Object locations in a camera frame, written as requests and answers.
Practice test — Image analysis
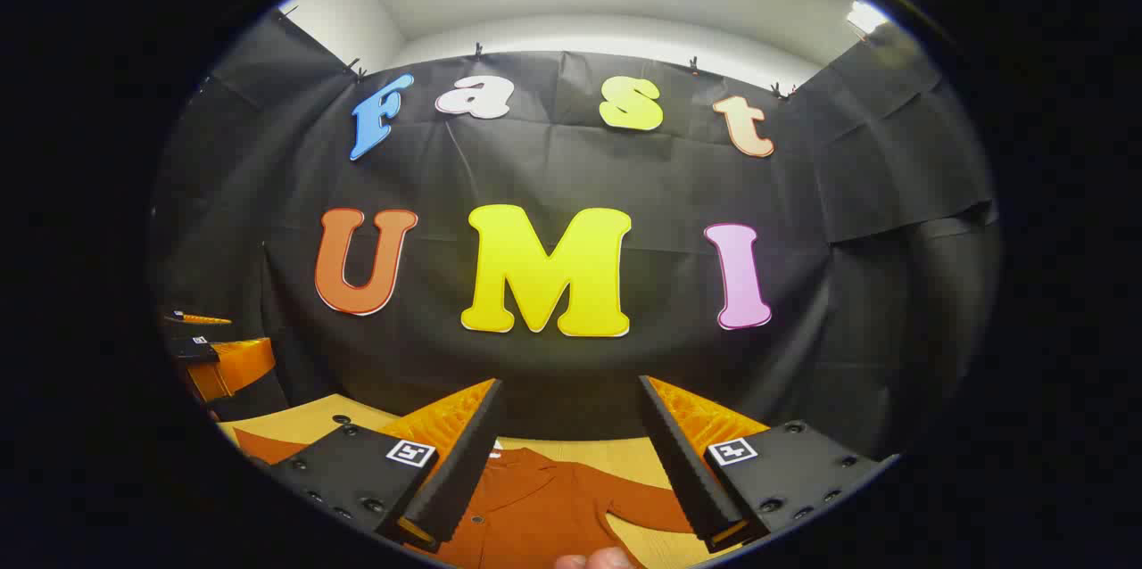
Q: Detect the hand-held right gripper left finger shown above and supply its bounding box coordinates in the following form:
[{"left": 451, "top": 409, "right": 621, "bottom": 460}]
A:
[{"left": 254, "top": 377, "right": 505, "bottom": 554}]

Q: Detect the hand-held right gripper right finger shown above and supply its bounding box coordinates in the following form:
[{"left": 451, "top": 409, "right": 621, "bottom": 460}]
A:
[{"left": 637, "top": 375, "right": 898, "bottom": 554}]

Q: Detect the orange button shirt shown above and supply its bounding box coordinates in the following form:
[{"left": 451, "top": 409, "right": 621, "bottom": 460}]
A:
[{"left": 234, "top": 429, "right": 706, "bottom": 569}]

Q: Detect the black backdrop cloth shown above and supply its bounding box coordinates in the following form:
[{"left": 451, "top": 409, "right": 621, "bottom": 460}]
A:
[{"left": 147, "top": 7, "right": 1000, "bottom": 463}]

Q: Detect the ceiling light panel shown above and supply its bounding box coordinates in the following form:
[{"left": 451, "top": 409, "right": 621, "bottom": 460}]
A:
[{"left": 846, "top": 1, "right": 890, "bottom": 37}]

